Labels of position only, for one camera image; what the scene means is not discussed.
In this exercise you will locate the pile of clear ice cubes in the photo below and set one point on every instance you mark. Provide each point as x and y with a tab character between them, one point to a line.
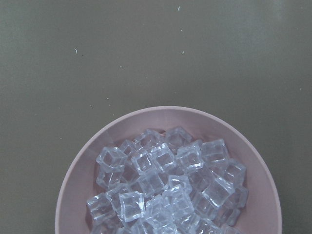
168	183

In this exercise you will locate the pink bowl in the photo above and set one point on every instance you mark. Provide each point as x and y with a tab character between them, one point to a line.
262	214

